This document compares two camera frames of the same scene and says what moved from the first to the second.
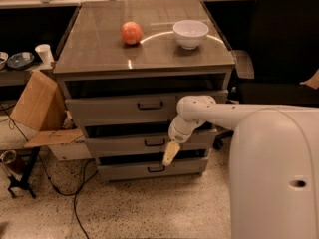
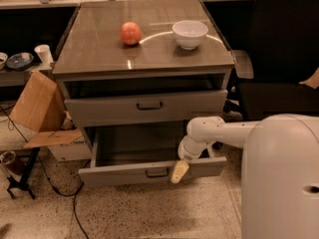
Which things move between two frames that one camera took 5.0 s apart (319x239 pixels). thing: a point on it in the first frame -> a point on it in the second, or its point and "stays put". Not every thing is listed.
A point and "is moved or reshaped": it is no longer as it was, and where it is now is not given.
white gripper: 178,133 -> 185,152
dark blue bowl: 20,60 stays put
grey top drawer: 136,110 stays put
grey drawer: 134,144 is moved or reshaped
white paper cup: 44,50 stays put
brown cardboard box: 42,108 stays put
